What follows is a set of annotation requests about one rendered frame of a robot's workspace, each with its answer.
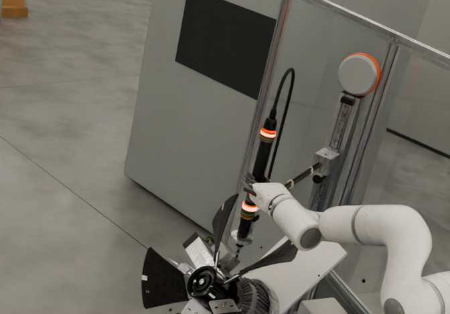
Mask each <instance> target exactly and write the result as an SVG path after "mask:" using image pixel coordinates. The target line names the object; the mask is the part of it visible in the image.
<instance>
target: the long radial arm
mask: <svg viewBox="0 0 450 314"><path fill-rule="evenodd" d="M185 250H186V251H187V253H188V254H189V256H190V258H191V260H192V262H193V263H194V265H195V266H196V268H200V267H201V266H205V265H209V266H212V267H213V264H214V261H213V259H214V254H213V252H212V251H211V246H209V245H208V244H207V243H206V242H204V241H203V240H202V239H201V238H200V237H198V238H196V239H195V240H194V241H193V242H192V243H191V244H190V245H189V246H188V247H187V248H186V249H185ZM217 271H218V272H219V273H220V274H222V275H223V276H224V277H230V278H231V274H230V273H229V272H228V271H227V270H225V269H224V267H223V266H222V265H221V268H217Z"/></svg>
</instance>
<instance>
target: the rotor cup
mask: <svg viewBox="0 0 450 314"><path fill-rule="evenodd" d="M218 274H219V275H220V276H221V277H222V278H220V277H219V276H218ZM200 279H204V283H203V284H201V285H200V284H199V281H200ZM228 279H231V278H230V277H224V276H223V275H222V274H220V273H219V272H218V271H217V270H216V269H215V268H214V267H212V266H209V265H205V266H201V267H200V268H197V269H196V270H195V271H194V272H193V273H192V275H191V276H190V278H189V280H188V282H187V292H188V294H189V295H190V296H191V297H192V298H193V299H195V300H196V301H197V302H198V303H200V304H201V305H203V307H204V308H206V309H207V310H208V311H209V312H211V310H210V308H209V306H208V305H207V304H208V303H209V302H210V301H215V300H222V299H233V300H234V302H235V304H237V302H238V300H239V297H240V287H239V285H238V283H236V282H235V281H232V282H230V283H228V284H225V285H224V282H225V281H227V280H228ZM210 293H211V294H212V295H213V296H215V298H214V299H213V298H212V297H211V296H209V294H210ZM211 313H212V312H211Z"/></svg>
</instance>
